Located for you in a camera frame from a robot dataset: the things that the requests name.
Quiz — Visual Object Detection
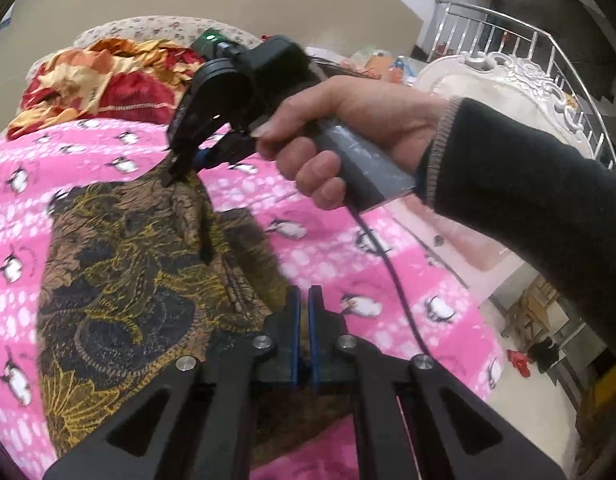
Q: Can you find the dark floral patterned garment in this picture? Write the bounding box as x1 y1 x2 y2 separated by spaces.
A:
36 156 355 470

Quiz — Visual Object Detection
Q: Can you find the dark sleeved right forearm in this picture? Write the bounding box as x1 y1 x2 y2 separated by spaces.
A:
417 98 616 356

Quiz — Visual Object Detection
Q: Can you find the person's right hand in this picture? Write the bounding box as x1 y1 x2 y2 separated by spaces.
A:
253 76 450 211

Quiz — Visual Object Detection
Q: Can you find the red orange floral quilt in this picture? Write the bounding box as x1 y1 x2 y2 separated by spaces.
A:
5 38 205 141

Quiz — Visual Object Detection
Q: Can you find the pink penguin blanket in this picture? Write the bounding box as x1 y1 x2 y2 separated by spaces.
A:
0 119 503 479

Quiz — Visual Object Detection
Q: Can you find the metal stair railing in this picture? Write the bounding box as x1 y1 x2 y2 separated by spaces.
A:
426 0 616 174

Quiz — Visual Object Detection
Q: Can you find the white upholstered chair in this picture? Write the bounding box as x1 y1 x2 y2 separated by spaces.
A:
387 52 594 297

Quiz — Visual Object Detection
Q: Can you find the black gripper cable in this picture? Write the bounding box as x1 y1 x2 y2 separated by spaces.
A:
347 204 434 359

